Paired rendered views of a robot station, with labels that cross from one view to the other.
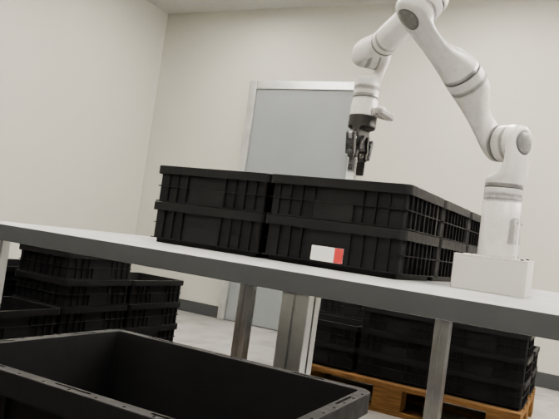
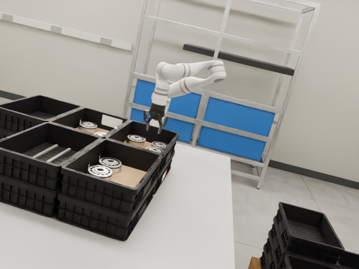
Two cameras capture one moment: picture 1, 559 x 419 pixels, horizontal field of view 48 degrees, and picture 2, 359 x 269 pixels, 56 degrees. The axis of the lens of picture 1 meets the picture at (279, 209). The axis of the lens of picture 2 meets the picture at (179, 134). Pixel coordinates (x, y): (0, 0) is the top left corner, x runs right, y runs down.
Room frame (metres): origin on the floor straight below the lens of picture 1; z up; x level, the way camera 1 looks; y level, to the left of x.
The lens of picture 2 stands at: (2.22, 1.39, 1.50)
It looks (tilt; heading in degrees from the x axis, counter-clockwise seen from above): 17 degrees down; 247
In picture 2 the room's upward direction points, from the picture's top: 13 degrees clockwise
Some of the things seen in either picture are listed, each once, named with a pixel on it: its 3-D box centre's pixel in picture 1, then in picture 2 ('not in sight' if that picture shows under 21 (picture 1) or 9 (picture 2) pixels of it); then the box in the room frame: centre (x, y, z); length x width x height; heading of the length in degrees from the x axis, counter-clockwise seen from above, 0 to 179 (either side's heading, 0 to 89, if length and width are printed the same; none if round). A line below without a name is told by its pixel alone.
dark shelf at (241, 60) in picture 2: not in sight; (239, 58); (0.32, -1.88, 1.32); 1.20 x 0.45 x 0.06; 153
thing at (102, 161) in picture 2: not in sight; (110, 162); (1.92, 0.01, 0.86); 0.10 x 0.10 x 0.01
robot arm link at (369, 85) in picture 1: (372, 71); (163, 78); (1.68, -0.20, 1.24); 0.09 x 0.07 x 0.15; 102
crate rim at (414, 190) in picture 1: (358, 190); (145, 137); (1.71, -0.21, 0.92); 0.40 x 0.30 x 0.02; 59
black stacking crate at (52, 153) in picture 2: not in sight; (50, 154); (2.17, -0.02, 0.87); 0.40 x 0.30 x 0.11; 59
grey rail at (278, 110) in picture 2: not in sight; (206, 92); (0.63, -1.82, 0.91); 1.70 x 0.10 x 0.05; 153
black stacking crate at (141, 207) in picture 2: (231, 231); (111, 196); (1.92, 0.14, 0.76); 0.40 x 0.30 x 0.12; 59
